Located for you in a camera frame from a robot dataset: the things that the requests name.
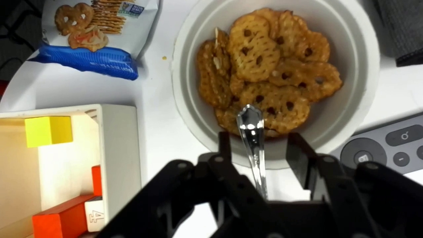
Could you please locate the orange wooden block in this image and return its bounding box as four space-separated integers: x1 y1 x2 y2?
31 195 92 238

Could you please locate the dark grey folded cloth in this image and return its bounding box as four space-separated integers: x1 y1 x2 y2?
367 0 423 68

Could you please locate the white bowl of pretzels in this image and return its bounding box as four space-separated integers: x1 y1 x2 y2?
172 0 379 170

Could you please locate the blue pretzel snack bag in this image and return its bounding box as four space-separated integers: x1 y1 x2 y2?
34 0 161 81

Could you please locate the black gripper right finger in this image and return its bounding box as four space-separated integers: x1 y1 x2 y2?
287 133 423 238

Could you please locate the grey remote control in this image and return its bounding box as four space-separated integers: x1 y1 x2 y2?
331 113 423 175

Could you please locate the yellow wooden block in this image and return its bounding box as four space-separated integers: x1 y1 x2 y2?
23 117 72 149

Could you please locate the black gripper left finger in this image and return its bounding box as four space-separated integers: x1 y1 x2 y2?
94 130 269 238

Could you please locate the red wooden block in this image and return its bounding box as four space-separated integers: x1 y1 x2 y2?
91 166 101 198

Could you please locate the metal spatula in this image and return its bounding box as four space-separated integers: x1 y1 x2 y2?
236 105 267 199

